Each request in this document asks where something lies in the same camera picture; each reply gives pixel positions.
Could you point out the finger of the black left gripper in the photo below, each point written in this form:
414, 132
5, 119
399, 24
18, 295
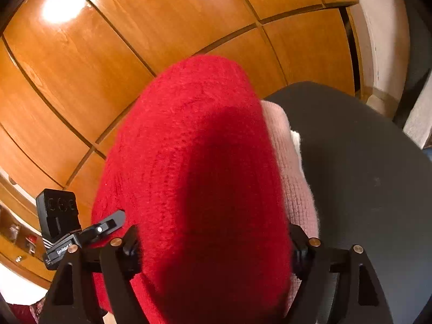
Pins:
103, 228

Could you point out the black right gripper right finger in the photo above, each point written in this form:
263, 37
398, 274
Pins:
358, 297

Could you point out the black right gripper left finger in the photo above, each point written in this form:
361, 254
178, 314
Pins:
73, 294

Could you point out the red knit sweater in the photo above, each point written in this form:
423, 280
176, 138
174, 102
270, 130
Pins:
193, 168

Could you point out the pink folded knit garment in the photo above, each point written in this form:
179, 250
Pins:
297, 195

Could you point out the wooden panel wardrobe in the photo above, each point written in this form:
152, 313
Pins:
72, 69

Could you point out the black camera box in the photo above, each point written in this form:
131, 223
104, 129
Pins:
57, 213

